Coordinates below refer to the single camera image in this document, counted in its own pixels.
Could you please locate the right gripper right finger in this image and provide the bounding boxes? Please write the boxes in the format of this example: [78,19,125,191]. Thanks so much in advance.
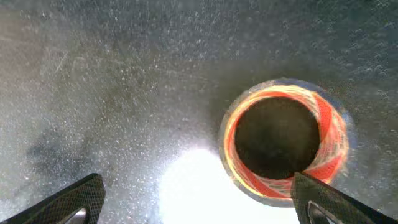
[290,171,398,224]

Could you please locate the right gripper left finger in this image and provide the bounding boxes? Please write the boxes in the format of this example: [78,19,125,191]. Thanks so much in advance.
[0,173,106,224]

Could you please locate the roll of blue tape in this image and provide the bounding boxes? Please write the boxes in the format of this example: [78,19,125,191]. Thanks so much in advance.
[217,77,357,208]

